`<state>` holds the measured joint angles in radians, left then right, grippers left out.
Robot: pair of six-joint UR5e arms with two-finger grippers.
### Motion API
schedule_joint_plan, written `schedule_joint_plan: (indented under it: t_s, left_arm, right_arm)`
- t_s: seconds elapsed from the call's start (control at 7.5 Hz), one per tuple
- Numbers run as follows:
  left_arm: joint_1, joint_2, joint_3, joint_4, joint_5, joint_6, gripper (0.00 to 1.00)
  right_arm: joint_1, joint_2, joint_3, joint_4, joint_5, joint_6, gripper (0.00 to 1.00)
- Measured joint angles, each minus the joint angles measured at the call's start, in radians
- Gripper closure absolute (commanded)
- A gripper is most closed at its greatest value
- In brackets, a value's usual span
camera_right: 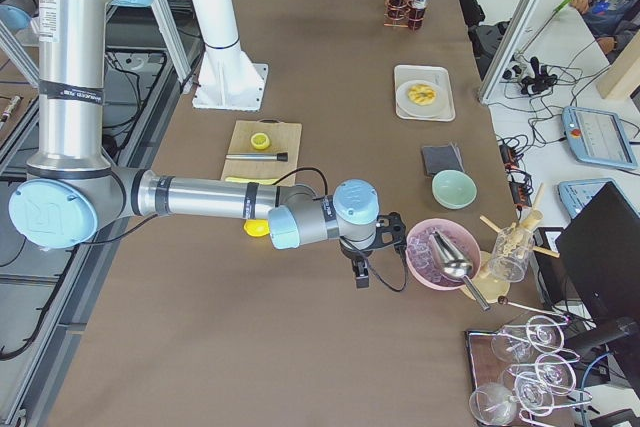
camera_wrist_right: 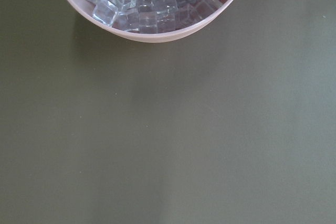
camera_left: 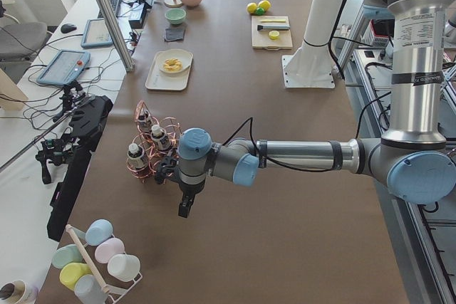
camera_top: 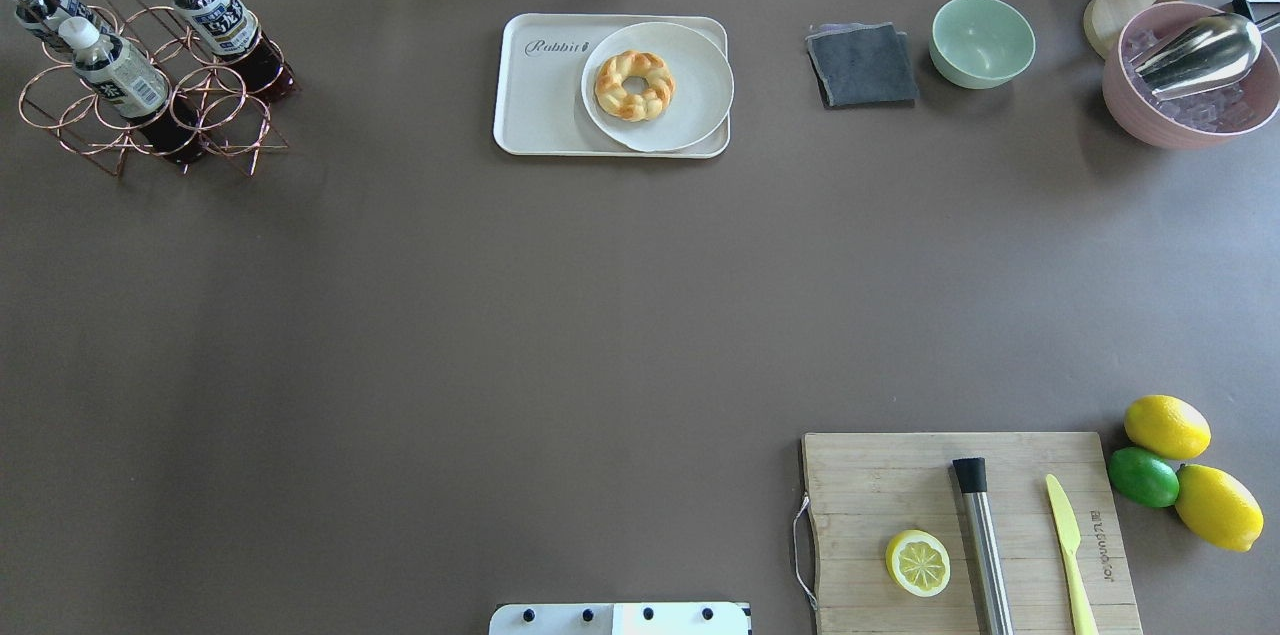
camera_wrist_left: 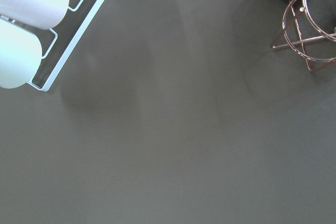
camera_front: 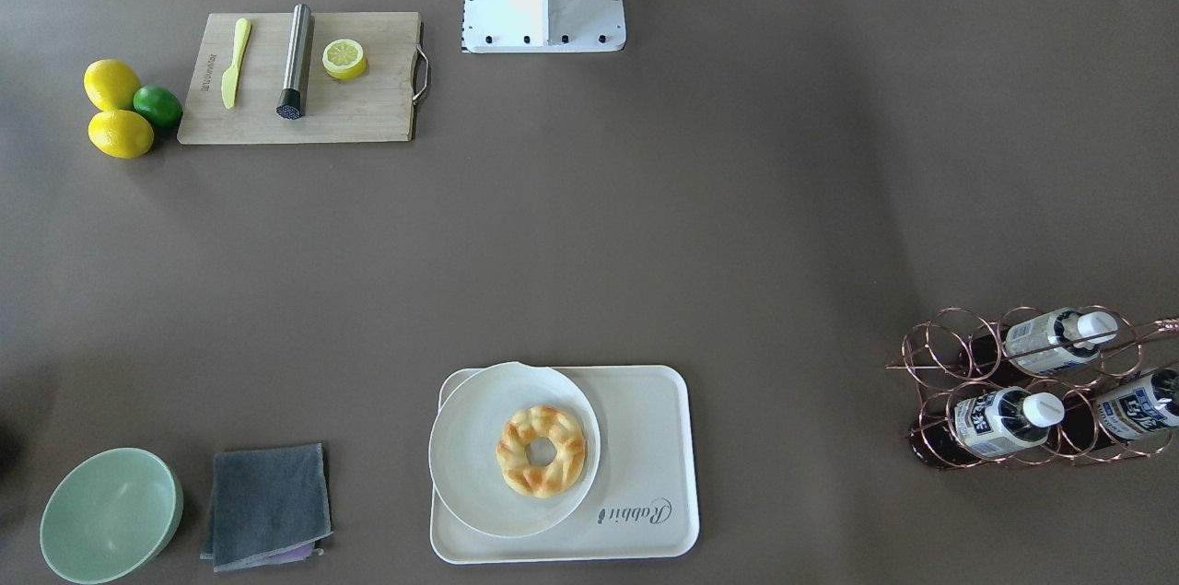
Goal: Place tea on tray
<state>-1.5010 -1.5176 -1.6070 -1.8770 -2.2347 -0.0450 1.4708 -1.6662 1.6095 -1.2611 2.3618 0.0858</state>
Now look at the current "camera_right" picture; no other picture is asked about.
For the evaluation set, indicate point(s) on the aluminium frame post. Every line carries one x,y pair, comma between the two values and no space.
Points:
507,48

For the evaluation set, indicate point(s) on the silver knife black handle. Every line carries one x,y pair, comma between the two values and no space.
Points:
259,156

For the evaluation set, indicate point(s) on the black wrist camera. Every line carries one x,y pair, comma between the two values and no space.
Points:
390,231

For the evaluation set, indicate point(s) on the halved lemon on board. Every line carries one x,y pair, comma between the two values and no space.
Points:
260,141

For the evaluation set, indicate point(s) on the copper wire bottle rack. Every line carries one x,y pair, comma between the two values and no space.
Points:
402,20

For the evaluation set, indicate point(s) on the metal ice scoop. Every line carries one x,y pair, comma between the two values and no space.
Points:
456,266

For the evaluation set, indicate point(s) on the dark grey folded cloth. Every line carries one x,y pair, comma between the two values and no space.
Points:
440,158

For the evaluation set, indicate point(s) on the blue teach pendant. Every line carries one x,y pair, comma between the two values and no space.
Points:
598,137
576,194

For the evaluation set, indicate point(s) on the white round plate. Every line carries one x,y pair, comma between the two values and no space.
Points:
427,111

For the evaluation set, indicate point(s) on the clear glass jar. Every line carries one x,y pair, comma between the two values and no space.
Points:
510,256

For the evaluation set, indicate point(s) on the cream serving tray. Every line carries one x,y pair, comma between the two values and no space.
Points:
433,74

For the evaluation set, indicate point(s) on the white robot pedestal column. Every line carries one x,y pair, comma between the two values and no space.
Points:
228,79

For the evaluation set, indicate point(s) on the pink bowl with ice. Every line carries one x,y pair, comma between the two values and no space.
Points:
420,255

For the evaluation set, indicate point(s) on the glazed ring donut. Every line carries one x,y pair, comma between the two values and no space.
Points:
422,94

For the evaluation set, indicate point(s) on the wine glass on rack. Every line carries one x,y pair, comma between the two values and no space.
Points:
520,343

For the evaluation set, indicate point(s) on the wooden cutting board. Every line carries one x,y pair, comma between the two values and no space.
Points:
285,137

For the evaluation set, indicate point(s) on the mint green bowl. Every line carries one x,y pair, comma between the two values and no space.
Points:
454,189

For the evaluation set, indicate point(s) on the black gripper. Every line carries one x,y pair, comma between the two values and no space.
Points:
354,255

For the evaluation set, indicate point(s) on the wooden mug tree stand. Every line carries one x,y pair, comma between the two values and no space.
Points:
530,223

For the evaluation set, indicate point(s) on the whole yellow lemon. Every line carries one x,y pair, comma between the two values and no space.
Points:
256,228

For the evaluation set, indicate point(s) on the orange black power hub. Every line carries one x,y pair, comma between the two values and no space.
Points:
519,181

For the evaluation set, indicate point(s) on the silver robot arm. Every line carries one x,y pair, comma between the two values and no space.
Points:
73,190

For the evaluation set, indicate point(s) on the tea bottle in rack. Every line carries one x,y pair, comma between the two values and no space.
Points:
416,14

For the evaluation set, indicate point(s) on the black computer monitor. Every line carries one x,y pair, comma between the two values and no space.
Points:
599,250

